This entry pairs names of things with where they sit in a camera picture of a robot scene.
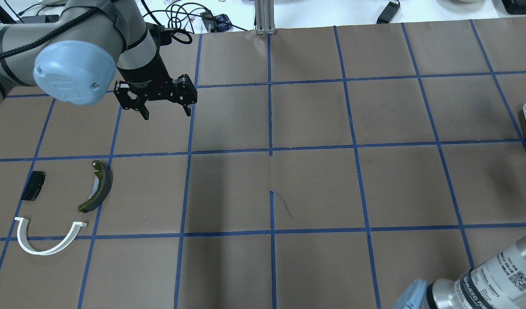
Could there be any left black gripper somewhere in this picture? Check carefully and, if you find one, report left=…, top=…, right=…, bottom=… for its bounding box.
left=114, top=55, right=198, bottom=121

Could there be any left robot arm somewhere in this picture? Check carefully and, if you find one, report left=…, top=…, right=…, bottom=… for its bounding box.
left=0, top=0, right=198, bottom=120

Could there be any olive brake shoe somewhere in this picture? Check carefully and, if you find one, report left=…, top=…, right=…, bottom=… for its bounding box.
left=78, top=160, right=113, bottom=213

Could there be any black brake pad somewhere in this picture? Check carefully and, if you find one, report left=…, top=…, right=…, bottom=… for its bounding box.
left=21, top=171, right=46, bottom=201

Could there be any white curved plastic piece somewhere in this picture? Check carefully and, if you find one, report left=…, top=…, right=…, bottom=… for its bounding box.
left=15, top=217, right=88, bottom=256

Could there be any black power adapter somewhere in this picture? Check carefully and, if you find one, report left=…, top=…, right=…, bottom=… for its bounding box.
left=376, top=0, right=401, bottom=24

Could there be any aluminium frame post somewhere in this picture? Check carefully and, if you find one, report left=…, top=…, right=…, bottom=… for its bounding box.
left=253, top=0, right=276, bottom=35

